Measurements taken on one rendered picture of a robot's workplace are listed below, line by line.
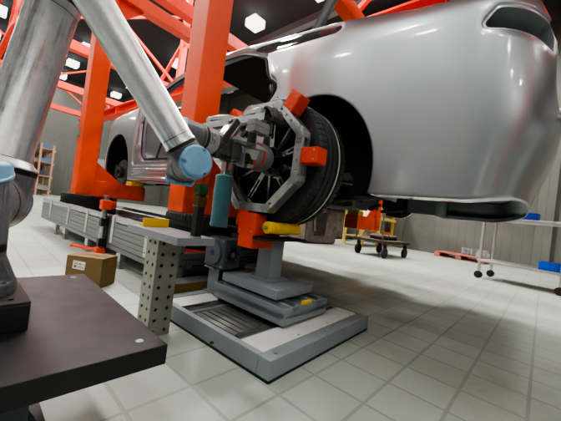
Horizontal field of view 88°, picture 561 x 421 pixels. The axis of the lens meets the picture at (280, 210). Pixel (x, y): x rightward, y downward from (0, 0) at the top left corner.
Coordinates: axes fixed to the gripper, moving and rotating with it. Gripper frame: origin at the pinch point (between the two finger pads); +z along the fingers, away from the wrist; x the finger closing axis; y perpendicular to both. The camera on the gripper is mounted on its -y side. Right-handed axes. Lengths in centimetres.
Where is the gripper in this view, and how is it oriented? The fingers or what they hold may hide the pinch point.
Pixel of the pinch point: (254, 149)
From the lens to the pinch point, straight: 122.3
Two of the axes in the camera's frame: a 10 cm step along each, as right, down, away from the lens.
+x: 7.6, 0.9, -6.4
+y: -1.3, 9.9, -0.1
